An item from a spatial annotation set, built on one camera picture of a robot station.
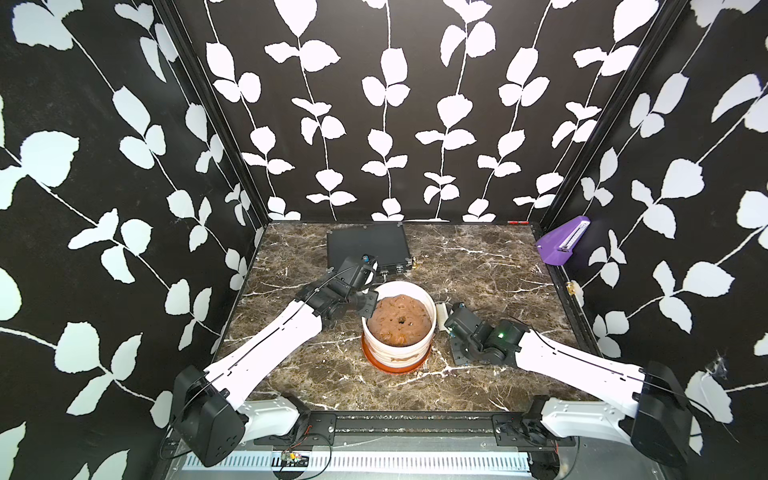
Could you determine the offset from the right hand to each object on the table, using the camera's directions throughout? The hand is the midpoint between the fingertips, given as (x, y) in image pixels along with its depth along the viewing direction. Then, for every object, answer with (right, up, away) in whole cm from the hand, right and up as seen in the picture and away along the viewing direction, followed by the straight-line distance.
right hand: (451, 344), depth 81 cm
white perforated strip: (+4, -24, -11) cm, 27 cm away
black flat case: (-19, +29, +27) cm, 44 cm away
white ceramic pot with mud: (-14, +4, -1) cm, 15 cm away
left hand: (-22, +15, -2) cm, 27 cm away
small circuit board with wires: (-40, -24, -11) cm, 48 cm away
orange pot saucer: (-14, -7, 0) cm, 15 cm away
